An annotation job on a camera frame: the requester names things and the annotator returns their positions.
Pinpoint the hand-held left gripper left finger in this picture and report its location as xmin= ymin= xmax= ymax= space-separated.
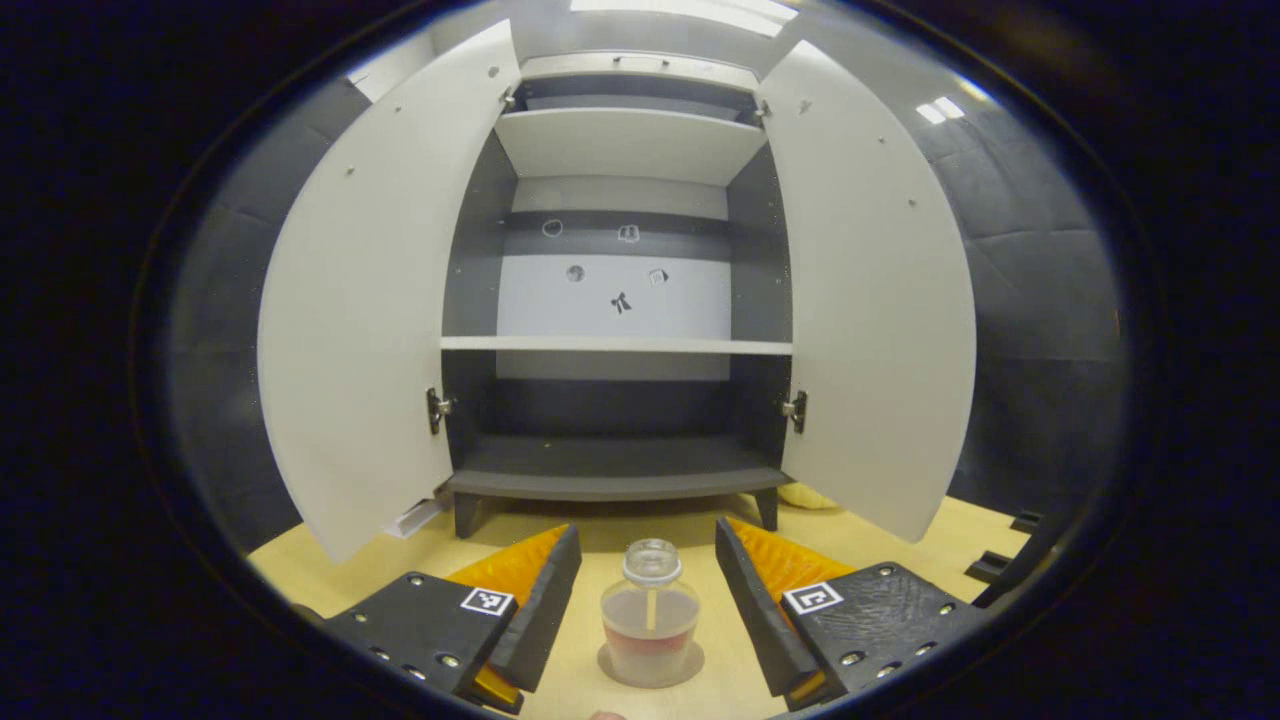
xmin=325 ymin=523 xmax=583 ymax=714

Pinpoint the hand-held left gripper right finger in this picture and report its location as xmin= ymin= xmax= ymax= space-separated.
xmin=715 ymin=517 xmax=991 ymax=713

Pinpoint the clear plastic bottle pink label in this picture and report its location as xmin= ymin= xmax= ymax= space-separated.
xmin=600 ymin=538 xmax=701 ymax=689

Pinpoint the grey cabinet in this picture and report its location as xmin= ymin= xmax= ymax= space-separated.
xmin=440 ymin=52 xmax=798 ymax=541

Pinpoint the grey cabinet drawer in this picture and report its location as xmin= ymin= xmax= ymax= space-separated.
xmin=520 ymin=52 xmax=761 ymax=93

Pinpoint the white flat box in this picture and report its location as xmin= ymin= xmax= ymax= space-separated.
xmin=385 ymin=495 xmax=448 ymax=541

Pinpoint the black backdrop cloth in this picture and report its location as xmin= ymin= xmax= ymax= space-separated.
xmin=165 ymin=75 xmax=1131 ymax=556

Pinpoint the large ceiling light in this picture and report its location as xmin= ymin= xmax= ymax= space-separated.
xmin=570 ymin=0 xmax=801 ymax=39

